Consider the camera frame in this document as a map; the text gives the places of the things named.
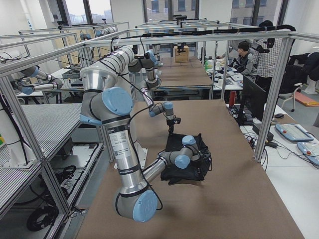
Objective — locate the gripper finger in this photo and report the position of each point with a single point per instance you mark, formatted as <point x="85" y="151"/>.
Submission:
<point x="170" y="129"/>

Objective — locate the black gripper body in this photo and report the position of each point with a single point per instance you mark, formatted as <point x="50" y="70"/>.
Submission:
<point x="170" y="123"/>
<point x="201" y="156"/>

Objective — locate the black graphic t-shirt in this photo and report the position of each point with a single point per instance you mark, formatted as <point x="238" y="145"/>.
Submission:
<point x="181" y="153"/>

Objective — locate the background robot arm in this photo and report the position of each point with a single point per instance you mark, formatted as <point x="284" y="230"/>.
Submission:
<point x="46" y="81"/>

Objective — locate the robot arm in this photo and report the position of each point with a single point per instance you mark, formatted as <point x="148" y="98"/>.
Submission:
<point x="106" y="104"/>
<point x="148" y="61"/>

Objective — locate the red bottle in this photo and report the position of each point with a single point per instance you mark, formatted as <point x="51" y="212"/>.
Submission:
<point x="232" y="98"/>

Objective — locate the cardboard box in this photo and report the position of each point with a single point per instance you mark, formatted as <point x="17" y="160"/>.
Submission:
<point x="181" y="55"/>

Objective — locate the black computer monitor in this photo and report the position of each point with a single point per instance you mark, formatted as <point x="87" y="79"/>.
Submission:
<point x="253" y="98"/>

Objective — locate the seated man in grey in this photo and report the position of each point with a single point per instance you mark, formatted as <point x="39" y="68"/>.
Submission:
<point x="244" y="62"/>

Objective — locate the teach pendant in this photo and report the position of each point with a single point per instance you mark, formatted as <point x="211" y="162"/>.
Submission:
<point x="310" y="150"/>
<point x="293" y="132"/>

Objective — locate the standing person in plaid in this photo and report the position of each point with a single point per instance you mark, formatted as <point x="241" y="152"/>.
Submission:
<point x="266" y="63"/>

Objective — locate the aluminium frame post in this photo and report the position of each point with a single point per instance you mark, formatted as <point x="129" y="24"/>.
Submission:
<point x="272" y="97"/>

